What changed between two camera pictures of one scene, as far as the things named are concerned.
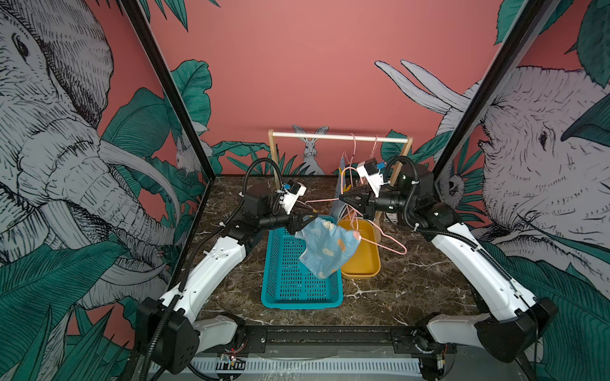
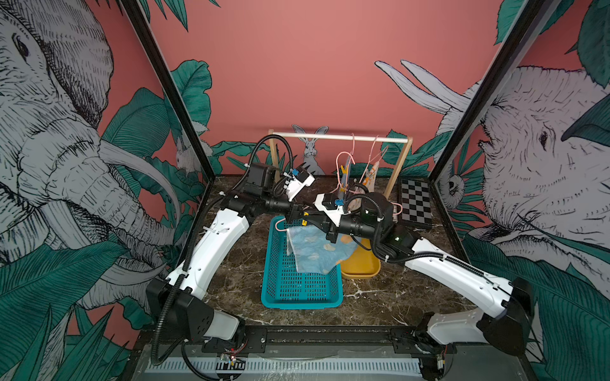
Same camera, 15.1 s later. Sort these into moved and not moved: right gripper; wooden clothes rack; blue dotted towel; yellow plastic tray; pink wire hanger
Moved: right gripper; blue dotted towel; pink wire hanger
Not moved: wooden clothes rack; yellow plastic tray
